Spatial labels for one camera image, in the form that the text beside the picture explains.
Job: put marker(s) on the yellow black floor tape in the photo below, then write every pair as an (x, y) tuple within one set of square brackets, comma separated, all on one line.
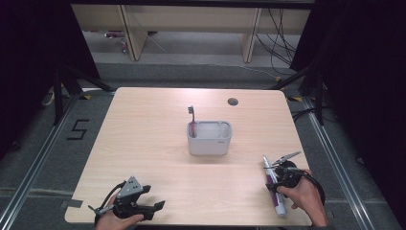
[(295, 99)]

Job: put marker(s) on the white toothpaste tube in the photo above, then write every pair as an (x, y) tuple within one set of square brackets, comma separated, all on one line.
[(275, 191)]

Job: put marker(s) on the pink toothbrush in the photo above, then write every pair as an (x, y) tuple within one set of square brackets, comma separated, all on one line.
[(192, 123)]

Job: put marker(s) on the grey tape piece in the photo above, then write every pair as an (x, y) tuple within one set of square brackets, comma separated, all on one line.
[(72, 203)]

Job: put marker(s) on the dark curtain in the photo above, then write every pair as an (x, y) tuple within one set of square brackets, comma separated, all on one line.
[(367, 80), (28, 64)]

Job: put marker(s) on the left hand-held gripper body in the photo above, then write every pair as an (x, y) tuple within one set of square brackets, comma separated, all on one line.
[(129, 191)]

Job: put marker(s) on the person's right hand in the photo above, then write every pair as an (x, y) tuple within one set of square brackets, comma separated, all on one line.
[(303, 198)]

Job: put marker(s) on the black metal stand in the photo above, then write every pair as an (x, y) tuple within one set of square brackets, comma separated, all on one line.
[(58, 96), (319, 96)]

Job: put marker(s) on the small red white object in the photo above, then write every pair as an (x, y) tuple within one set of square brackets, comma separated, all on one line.
[(123, 45)]

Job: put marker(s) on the person's left hand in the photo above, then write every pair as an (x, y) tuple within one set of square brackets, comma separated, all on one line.
[(115, 222)]

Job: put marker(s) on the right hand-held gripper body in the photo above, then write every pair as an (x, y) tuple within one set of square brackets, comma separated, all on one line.
[(287, 174)]

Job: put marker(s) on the light wooden shelf unit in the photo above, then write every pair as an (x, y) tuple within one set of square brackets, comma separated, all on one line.
[(191, 19)]

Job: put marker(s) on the grey toothbrush holder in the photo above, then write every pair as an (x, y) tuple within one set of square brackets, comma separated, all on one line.
[(209, 139)]

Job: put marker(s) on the aluminium floor rail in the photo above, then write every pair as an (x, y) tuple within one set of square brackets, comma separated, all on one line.
[(38, 159), (338, 172)]

